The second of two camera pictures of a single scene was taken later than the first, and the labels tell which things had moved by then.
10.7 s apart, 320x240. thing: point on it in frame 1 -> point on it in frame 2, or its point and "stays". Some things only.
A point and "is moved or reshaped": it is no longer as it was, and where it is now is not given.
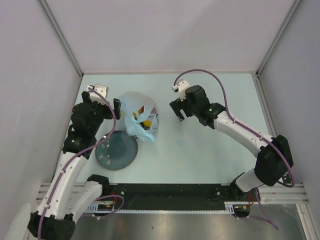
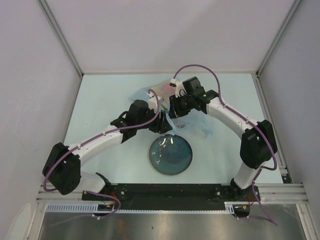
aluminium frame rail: [280, 193] stays
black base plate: [172, 196] stays
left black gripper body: [100, 111] -> [156, 126]
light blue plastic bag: [137, 106] is moved or reshaped
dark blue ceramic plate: [118, 151] -> [170, 154]
